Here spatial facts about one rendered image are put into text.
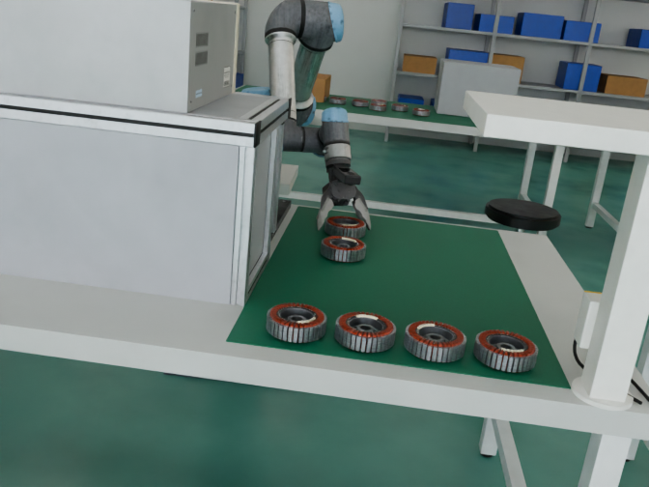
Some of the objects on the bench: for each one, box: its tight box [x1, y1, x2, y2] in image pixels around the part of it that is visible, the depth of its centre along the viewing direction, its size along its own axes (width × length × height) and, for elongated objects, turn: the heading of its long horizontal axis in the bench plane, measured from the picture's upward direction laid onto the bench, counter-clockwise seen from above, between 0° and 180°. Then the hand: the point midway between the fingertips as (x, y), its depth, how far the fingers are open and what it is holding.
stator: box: [325, 215, 366, 239], centre depth 190 cm, size 11×11×4 cm
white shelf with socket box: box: [463, 91, 649, 411], centre depth 124 cm, size 35×37×46 cm
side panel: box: [230, 127, 279, 306], centre depth 147 cm, size 28×3×32 cm, turn 158°
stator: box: [321, 236, 366, 263], centre depth 172 cm, size 11×11×4 cm
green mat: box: [226, 206, 571, 389], centre depth 166 cm, size 94×61×1 cm, turn 158°
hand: (345, 230), depth 190 cm, fingers open, 14 cm apart
